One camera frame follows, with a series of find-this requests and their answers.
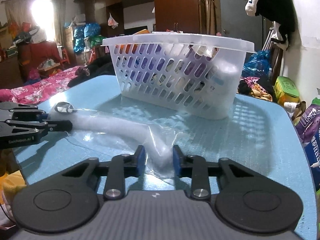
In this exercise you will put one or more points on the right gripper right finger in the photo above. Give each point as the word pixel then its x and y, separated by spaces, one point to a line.
pixel 194 167

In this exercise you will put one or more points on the blue plastic bag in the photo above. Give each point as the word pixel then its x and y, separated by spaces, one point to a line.
pixel 258 65

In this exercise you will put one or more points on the green lidded container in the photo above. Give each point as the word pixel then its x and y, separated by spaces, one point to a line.
pixel 285 90

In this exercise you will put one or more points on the pink floral bedspread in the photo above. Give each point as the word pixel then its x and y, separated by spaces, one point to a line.
pixel 40 91

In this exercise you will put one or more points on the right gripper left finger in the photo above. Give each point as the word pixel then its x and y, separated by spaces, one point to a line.
pixel 121 167

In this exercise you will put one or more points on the purple tissue pack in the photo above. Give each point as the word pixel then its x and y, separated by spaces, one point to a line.
pixel 181 58

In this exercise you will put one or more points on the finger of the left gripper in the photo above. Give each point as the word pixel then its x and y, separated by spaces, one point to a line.
pixel 12 126
pixel 28 113

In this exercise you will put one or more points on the white hoodie with blue letters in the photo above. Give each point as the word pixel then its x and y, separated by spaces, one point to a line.
pixel 280 12

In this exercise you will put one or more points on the dark red wooden wardrobe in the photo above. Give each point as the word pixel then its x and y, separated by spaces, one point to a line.
pixel 118 17

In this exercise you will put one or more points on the white cotton pads pack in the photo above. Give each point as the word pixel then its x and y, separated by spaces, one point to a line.
pixel 223 83

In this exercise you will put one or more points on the curtained bright window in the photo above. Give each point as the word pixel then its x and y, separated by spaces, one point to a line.
pixel 49 15

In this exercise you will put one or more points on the black clothing on bed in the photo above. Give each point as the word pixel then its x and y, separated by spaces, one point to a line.
pixel 100 66

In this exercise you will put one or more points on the grey door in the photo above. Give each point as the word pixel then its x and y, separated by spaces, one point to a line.
pixel 236 23

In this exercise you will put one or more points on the purple printed bag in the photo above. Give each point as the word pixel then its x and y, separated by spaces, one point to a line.
pixel 308 124

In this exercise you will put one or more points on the clear plastic bag with cotton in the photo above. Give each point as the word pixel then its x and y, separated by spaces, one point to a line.
pixel 112 132

